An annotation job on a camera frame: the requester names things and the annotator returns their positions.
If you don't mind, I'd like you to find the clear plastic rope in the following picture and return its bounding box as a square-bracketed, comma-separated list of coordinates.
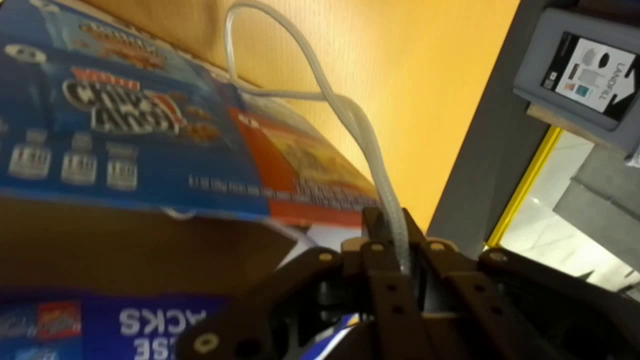
[224, 0, 413, 277]

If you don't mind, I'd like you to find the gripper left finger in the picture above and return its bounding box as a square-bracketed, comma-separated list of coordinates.
[176, 206, 407, 360]

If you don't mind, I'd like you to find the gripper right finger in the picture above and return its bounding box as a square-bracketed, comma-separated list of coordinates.
[400, 208, 640, 360]

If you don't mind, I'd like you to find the blue printed cardboard box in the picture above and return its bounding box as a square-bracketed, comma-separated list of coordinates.
[0, 0, 381, 360]

